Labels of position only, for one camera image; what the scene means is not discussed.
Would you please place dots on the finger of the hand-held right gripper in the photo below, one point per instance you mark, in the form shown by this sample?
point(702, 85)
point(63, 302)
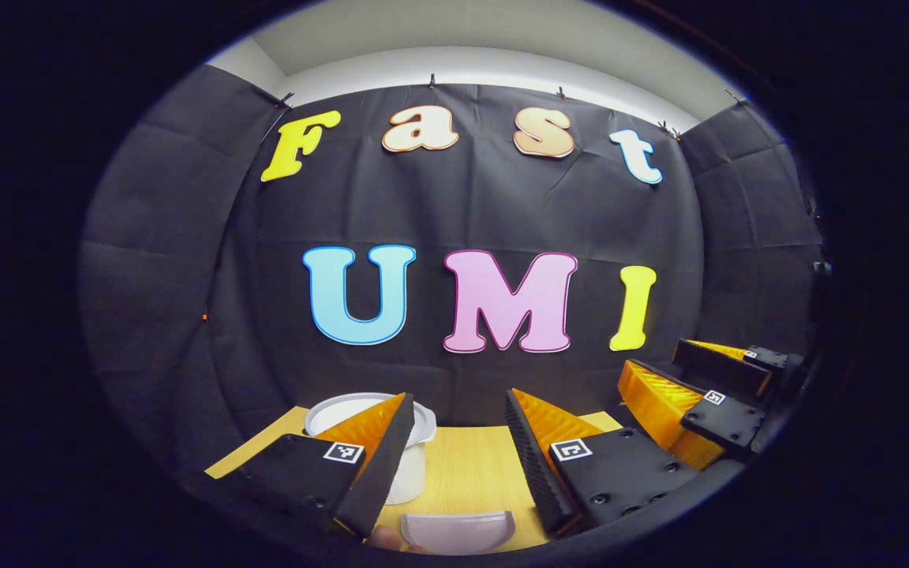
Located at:
point(727, 367)
point(727, 418)

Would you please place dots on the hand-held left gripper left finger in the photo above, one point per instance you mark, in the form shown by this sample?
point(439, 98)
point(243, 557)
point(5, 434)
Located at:
point(375, 473)

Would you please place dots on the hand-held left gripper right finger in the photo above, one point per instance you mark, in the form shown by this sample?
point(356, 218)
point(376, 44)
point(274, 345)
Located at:
point(533, 465)

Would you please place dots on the white ribbed garbage bin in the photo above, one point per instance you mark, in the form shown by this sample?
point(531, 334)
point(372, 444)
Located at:
point(415, 473)

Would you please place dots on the lilac plastic dustpan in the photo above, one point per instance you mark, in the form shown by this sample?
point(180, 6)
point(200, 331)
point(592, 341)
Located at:
point(458, 532)

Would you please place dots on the black backdrop cloth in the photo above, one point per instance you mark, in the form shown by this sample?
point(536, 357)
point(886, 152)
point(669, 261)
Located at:
point(486, 213)

